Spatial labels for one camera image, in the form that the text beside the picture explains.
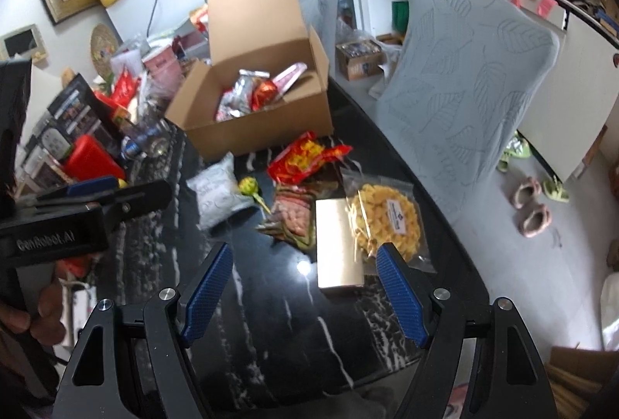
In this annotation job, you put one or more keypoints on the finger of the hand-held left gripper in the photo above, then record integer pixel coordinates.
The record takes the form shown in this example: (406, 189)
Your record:
(140, 201)
(94, 186)

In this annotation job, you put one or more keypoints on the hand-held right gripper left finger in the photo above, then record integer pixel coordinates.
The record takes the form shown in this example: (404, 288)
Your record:
(208, 293)

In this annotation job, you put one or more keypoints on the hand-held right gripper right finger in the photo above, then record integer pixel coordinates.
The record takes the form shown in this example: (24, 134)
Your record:
(401, 298)

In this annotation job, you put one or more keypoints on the white pillow snack packet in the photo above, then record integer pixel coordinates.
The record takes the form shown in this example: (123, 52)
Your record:
(217, 196)

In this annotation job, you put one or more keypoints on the clear bag of yellow puffs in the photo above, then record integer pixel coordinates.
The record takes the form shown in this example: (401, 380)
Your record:
(387, 218)

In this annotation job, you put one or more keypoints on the gold box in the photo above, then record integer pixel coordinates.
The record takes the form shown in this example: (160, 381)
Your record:
(336, 249)

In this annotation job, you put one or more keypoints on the green yellow lollipop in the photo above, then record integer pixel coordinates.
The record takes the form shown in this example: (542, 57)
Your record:
(247, 186)

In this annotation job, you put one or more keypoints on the brown green-edged snack packet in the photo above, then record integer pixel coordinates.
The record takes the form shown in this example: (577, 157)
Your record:
(295, 213)

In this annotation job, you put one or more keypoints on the clear silver snack packet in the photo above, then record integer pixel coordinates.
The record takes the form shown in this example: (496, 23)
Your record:
(237, 97)

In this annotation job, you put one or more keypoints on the small red snack packet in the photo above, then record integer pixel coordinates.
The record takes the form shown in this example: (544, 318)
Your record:
(263, 95)

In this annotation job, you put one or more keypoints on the red yellow-print snack bag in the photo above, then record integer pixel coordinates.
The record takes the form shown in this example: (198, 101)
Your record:
(302, 158)

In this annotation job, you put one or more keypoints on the pink white pouch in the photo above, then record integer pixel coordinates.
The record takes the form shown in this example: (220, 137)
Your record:
(290, 78)

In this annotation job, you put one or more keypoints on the person's left hand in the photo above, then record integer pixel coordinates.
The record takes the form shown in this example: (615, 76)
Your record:
(48, 317)

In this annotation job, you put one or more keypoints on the red plastic container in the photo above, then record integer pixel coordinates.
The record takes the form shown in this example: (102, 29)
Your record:
(92, 160)

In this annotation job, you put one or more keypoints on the black printed box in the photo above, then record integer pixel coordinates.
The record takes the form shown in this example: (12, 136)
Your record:
(72, 109)

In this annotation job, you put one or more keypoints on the red paper packet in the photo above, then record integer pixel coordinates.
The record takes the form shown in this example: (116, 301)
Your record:
(123, 90)

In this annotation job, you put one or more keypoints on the round woven plate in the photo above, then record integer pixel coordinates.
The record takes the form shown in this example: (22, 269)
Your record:
(104, 49)

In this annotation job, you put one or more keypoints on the pink slipper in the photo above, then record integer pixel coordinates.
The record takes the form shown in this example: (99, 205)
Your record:
(534, 220)
(527, 191)

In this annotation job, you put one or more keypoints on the small framed chalkboard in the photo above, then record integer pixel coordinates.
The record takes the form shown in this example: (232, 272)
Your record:
(22, 42)

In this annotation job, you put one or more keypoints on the green sandal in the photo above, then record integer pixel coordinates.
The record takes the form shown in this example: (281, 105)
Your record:
(515, 153)
(553, 189)

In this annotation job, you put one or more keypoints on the light blue covered chair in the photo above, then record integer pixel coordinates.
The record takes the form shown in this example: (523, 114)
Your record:
(317, 8)
(464, 90)

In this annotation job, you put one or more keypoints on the small cardboard box of cans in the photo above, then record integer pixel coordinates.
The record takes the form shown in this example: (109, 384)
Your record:
(360, 56)

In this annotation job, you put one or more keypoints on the white cabinet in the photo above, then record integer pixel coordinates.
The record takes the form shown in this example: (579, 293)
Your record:
(566, 100)

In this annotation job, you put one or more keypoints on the green bag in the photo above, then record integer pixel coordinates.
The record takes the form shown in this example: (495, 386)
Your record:
(400, 15)

